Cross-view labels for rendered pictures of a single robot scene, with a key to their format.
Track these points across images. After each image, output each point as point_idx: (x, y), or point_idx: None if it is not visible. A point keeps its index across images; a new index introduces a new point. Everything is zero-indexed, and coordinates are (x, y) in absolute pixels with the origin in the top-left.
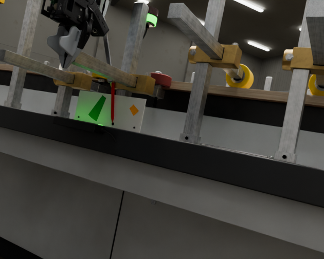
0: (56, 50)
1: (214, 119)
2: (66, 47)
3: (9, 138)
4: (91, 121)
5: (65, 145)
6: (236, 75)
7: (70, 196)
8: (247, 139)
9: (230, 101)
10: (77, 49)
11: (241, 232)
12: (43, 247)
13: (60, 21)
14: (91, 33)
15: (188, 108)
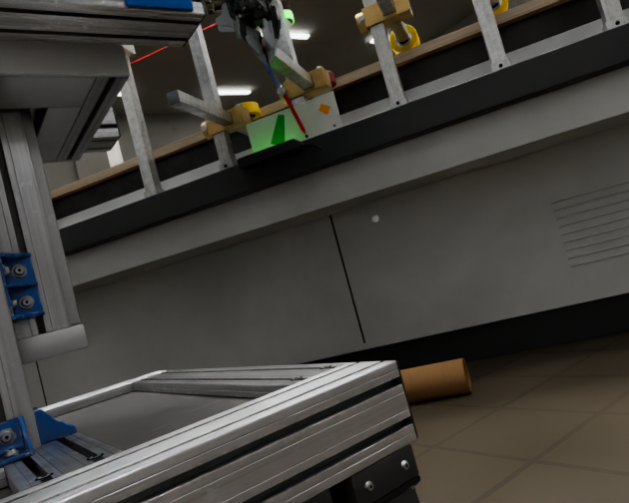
0: (255, 49)
1: None
2: (268, 39)
3: (171, 234)
4: None
5: (255, 197)
6: (405, 34)
7: (269, 276)
8: None
9: (407, 68)
10: (276, 40)
11: (485, 189)
12: (263, 357)
13: (247, 20)
14: None
15: (383, 75)
